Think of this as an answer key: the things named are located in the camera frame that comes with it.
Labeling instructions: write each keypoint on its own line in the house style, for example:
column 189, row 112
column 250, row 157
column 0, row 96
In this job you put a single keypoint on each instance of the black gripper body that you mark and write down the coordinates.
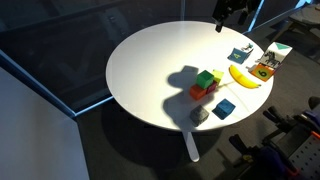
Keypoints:
column 225, row 8

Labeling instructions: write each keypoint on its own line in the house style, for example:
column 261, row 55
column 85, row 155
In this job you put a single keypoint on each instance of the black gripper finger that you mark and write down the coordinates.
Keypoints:
column 219, row 26
column 243, row 18

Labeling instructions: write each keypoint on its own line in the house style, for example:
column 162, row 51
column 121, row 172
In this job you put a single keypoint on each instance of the blue block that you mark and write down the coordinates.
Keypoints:
column 224, row 108

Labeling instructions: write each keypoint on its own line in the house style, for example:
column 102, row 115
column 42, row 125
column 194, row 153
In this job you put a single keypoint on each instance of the lime yellow-green block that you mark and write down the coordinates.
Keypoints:
column 218, row 76

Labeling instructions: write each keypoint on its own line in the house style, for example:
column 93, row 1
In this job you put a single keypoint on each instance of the green block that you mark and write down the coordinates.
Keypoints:
column 204, row 79

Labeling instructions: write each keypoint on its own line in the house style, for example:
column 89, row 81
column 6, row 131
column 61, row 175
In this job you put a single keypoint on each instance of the magenta block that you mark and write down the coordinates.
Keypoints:
column 212, row 88

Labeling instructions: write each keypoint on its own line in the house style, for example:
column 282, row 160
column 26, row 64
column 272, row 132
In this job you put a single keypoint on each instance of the orange block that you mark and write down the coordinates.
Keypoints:
column 197, row 92

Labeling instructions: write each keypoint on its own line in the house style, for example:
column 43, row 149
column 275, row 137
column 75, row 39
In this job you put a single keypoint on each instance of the grey block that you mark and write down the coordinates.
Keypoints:
column 199, row 115

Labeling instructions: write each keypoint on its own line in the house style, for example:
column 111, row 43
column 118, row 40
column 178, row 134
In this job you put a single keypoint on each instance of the blue soft cube number four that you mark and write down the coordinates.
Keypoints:
column 238, row 55

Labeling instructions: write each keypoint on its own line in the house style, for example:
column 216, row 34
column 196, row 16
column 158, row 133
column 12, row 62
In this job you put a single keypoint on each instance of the white soft cube teal triangle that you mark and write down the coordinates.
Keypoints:
column 274, row 56

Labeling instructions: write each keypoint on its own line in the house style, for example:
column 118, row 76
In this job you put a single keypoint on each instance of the orange soft cube number six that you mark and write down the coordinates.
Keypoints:
column 262, row 72

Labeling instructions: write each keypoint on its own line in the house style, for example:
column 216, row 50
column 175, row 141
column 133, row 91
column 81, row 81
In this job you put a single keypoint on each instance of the yellow banana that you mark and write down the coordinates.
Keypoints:
column 243, row 79

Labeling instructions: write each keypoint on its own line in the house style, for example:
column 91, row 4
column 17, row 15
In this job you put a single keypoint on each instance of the black bar clamp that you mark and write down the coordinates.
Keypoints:
column 278, row 120

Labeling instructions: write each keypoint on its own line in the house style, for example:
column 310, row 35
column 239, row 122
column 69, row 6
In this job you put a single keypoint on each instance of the white table leg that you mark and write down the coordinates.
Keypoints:
column 191, row 146

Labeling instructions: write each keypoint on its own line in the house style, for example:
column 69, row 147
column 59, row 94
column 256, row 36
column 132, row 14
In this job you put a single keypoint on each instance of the perforated metal plate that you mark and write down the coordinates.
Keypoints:
column 306, row 158

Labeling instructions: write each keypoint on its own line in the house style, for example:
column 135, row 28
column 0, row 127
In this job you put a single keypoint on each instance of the blue-grey metal frame rail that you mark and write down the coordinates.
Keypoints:
column 36, row 85

